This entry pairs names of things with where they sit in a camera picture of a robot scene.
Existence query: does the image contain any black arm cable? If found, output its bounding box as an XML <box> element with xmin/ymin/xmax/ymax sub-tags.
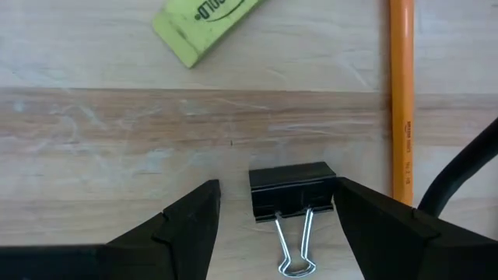
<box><xmin>418</xmin><ymin>116</ymin><xmax>498</xmax><ymax>219</ymax></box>

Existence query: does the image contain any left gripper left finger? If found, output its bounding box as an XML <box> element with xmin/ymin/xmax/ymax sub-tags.
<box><xmin>0</xmin><ymin>178</ymin><xmax>222</xmax><ymax>280</ymax></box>

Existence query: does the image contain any yellow-green eraser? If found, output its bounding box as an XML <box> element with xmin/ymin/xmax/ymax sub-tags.
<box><xmin>151</xmin><ymin>0</ymin><xmax>265</xmax><ymax>69</ymax></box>

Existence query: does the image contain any black binder clip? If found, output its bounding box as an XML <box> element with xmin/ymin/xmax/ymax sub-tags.
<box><xmin>248</xmin><ymin>161</ymin><xmax>338</xmax><ymax>278</ymax></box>

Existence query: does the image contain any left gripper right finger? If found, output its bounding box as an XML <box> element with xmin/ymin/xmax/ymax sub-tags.
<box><xmin>333</xmin><ymin>177</ymin><xmax>498</xmax><ymax>280</ymax></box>

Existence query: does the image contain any yellow pencil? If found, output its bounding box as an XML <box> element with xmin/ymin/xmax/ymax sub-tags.
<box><xmin>388</xmin><ymin>0</ymin><xmax>416</xmax><ymax>207</ymax></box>

